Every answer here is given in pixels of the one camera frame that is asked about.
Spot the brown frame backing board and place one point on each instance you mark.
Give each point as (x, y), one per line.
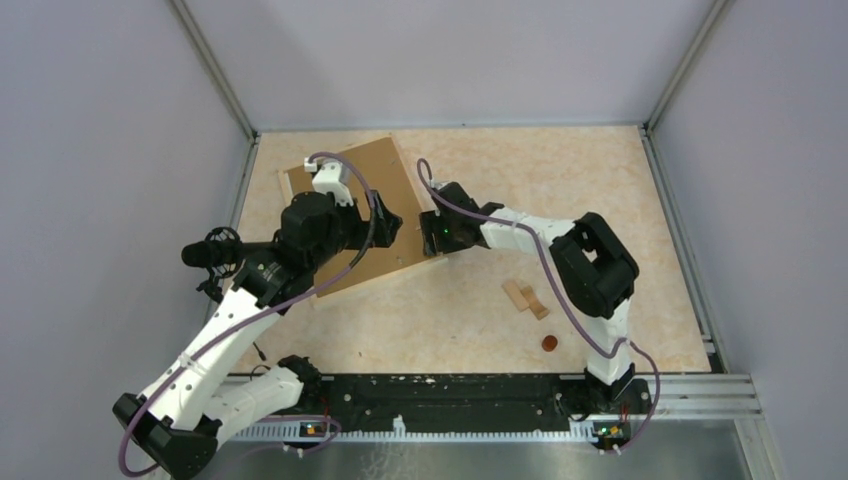
(391, 185)

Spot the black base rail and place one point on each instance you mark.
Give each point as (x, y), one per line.
(466, 403)

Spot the black microphone on stand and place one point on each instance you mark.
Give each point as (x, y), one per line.
(221, 254)

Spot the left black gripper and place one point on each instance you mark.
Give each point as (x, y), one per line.
(386, 225)

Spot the darker wooden block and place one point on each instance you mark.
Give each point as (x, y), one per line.
(539, 311)

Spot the light wooden block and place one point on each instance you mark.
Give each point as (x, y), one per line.
(517, 298)

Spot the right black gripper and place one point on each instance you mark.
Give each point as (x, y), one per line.
(435, 246)

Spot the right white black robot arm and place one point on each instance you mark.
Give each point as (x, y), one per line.
(590, 271)

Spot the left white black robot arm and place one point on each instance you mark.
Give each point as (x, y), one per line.
(181, 420)

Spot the small brown round disc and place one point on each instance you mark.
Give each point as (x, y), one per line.
(549, 343)

